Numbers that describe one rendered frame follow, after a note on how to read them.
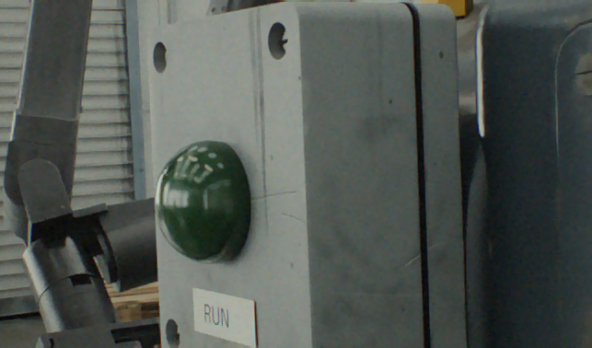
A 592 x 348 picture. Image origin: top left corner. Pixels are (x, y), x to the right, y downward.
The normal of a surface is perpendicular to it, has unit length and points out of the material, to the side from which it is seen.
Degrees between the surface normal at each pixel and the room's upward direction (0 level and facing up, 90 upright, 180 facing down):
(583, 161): 90
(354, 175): 90
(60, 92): 56
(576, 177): 90
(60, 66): 63
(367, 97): 90
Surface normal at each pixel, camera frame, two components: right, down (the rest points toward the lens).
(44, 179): 0.22, -0.43
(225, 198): 0.18, -0.06
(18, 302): 0.54, 0.02
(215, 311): -0.84, 0.06
